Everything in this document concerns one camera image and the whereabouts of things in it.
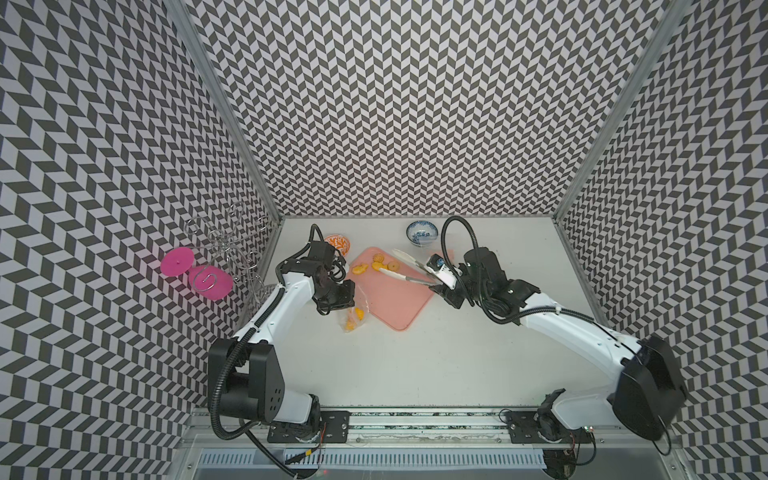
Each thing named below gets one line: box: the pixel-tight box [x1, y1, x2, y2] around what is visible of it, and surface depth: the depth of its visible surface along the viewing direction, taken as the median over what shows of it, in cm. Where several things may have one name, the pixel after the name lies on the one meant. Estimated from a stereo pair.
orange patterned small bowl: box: [324, 234, 351, 256], surface depth 109 cm
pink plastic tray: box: [348, 246, 435, 331], surface depth 95 cm
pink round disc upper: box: [160, 246, 195, 277], surface depth 68 cm
